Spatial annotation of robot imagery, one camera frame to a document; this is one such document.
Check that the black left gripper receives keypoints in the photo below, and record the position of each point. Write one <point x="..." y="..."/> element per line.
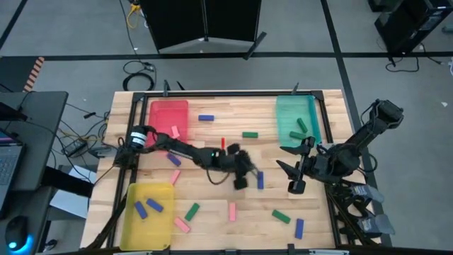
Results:
<point x="240" y="163"/>

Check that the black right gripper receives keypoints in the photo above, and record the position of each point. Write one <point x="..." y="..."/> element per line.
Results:
<point x="316" y="165"/>

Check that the blue rectangular block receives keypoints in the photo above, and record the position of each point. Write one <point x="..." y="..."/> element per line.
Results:
<point x="299" y="228"/>
<point x="173" y="159"/>
<point x="154" y="205"/>
<point x="140" y="210"/>
<point x="206" y="117"/>
<point x="260" y="180"/>

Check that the green rectangular block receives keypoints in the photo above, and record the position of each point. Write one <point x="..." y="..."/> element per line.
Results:
<point x="192" y="212"/>
<point x="297" y="135"/>
<point x="250" y="134"/>
<point x="281" y="216"/>
<point x="302" y="125"/>

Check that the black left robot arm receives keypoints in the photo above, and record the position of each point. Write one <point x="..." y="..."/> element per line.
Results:
<point x="184" y="150"/>

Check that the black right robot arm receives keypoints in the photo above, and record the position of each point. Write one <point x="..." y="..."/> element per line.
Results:
<point x="368" y="134"/>

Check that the teal translucent plastic bin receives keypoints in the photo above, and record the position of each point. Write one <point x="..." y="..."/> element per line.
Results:
<point x="290" y="106"/>

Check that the black table clamp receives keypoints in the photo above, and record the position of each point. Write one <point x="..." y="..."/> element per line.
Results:
<point x="291" y="248"/>
<point x="165" y="88"/>
<point x="295" y="88"/>
<point x="180" y="85"/>

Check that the red translucent plastic bin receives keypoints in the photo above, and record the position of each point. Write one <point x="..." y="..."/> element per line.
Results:
<point x="164" y="113"/>

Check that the yellow translucent plastic bin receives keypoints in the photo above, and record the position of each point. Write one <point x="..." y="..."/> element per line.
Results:
<point x="152" y="233"/>

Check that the black floor plug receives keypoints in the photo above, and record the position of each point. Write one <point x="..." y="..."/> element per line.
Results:
<point x="89" y="115"/>

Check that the black folding partition screen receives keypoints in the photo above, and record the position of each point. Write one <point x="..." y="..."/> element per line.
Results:
<point x="177" y="21"/>

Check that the black power brick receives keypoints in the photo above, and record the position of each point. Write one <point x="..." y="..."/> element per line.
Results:
<point x="75" y="148"/>

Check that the black desk leg bar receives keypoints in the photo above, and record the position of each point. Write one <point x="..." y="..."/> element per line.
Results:
<point x="67" y="182"/>

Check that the white paper sheet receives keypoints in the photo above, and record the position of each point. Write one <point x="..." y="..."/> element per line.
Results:
<point x="67" y="205"/>

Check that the black equipment cabinet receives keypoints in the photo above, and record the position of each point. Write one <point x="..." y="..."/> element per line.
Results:
<point x="414" y="25"/>

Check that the grey desk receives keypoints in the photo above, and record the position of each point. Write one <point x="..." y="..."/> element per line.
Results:
<point x="39" y="117"/>

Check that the grey laptop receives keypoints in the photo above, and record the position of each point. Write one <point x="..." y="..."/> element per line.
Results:
<point x="7" y="170"/>

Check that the black lit computer mouse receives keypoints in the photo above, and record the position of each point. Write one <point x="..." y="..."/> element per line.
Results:
<point x="16" y="232"/>

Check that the dark mat striped edge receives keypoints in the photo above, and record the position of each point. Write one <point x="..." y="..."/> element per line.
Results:
<point x="14" y="74"/>

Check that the black metal table frame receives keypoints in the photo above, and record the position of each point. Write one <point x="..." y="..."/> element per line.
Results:
<point x="230" y="94"/>

